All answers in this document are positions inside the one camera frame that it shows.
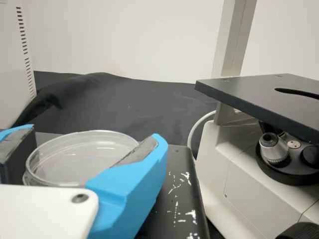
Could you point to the cream microscope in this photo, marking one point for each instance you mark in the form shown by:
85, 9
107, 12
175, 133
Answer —
249, 174

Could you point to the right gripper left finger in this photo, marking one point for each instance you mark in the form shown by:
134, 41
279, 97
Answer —
12, 143

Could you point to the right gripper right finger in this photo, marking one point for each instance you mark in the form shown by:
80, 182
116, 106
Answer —
134, 174

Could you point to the black platform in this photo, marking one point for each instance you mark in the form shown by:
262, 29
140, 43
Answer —
184, 194

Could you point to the white incubator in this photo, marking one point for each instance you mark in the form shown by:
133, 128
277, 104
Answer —
15, 62

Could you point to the petri dish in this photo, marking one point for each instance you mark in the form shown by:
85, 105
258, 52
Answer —
74, 154

